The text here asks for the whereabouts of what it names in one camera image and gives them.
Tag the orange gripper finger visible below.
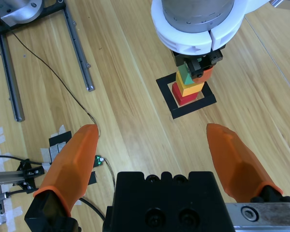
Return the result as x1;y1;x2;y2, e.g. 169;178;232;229
24;124;99;232
205;123;290;204

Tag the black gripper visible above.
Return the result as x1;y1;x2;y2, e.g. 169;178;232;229
172;47;224;84

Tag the green wooden block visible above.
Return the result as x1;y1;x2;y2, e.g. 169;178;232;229
178;63;197;87

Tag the yellow wooden block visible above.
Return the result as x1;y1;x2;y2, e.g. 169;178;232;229
175;72;205;97

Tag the red wooden block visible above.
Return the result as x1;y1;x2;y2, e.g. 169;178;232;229
171;82;199;106

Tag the wide grey-white tape piece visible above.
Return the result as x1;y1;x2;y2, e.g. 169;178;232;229
40;142;66;168

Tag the small black tape patch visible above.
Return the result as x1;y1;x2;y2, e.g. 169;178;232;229
87;171;98;186

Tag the small green-lit circuit board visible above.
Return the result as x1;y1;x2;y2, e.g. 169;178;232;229
94;154;106;168

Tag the large black tape patch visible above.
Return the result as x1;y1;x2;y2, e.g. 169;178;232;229
48;130;73;148

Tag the black tape square outline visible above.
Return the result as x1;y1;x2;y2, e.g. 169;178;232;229
156;72;218;120

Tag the silver aluminium profile bar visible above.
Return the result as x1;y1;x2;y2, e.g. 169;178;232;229
0;170;28;187

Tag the white tape cross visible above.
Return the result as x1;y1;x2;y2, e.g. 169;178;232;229
0;198;24;232

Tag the silver round base flange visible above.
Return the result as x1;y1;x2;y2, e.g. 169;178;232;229
0;0;44;25

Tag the white wrist mount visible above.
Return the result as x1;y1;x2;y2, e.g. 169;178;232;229
150;0;273;55

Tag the thin twisted wire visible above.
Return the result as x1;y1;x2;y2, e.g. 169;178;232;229
103;157;117;189

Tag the black corner bracket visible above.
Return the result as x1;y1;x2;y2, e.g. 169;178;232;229
13;158;45;189

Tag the thick black cable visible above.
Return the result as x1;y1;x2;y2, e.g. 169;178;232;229
80;196;107;222

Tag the thin black cable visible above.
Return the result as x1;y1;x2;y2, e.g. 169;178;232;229
0;154;43;168

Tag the black plugged cable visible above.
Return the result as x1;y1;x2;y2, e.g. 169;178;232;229
3;189;24;198

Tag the thin dark wire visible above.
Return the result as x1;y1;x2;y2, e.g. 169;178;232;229
0;7;101;140

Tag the grey aluminium rail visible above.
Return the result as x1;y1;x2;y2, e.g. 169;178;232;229
0;33;25;123
62;1;96;92

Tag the black base frame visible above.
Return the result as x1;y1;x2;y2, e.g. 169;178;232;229
0;0;66;36

